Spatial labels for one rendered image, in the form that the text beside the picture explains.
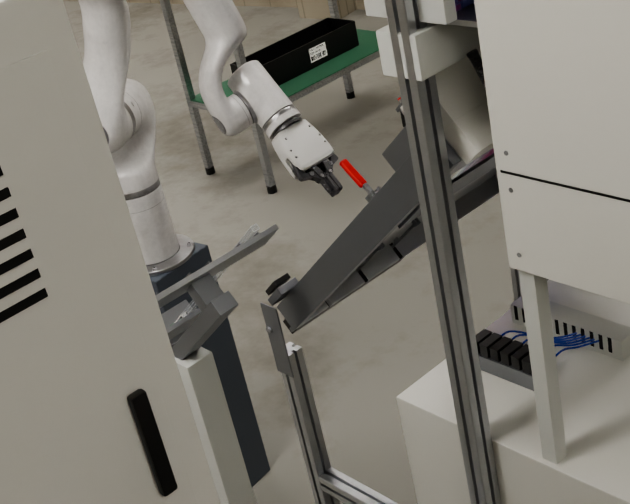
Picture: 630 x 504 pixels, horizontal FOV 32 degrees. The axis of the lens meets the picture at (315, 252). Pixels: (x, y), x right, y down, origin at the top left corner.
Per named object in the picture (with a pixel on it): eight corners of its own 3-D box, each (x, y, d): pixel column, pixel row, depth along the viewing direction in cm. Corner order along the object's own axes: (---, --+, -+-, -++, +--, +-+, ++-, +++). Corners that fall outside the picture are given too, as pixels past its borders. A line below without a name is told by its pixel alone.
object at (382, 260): (300, 326, 228) (280, 298, 229) (501, 191, 263) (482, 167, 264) (302, 324, 227) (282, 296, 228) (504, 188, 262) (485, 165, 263)
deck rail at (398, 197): (293, 331, 227) (276, 307, 228) (300, 326, 228) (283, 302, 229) (453, 165, 168) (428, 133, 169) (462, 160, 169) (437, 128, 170)
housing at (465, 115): (453, 177, 172) (398, 107, 174) (632, 63, 198) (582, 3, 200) (478, 152, 165) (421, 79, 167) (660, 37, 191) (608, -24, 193)
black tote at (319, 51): (261, 94, 451) (255, 68, 446) (235, 89, 464) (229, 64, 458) (359, 45, 482) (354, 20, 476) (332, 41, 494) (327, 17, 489)
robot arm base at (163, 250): (101, 269, 264) (78, 201, 255) (156, 232, 276) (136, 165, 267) (155, 283, 252) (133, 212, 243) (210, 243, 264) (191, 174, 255)
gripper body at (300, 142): (296, 125, 239) (328, 165, 237) (261, 144, 234) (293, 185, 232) (308, 106, 233) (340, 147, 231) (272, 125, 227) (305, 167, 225)
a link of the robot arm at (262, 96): (260, 122, 228) (296, 99, 230) (222, 74, 230) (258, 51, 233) (258, 138, 236) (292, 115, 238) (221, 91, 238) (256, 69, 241)
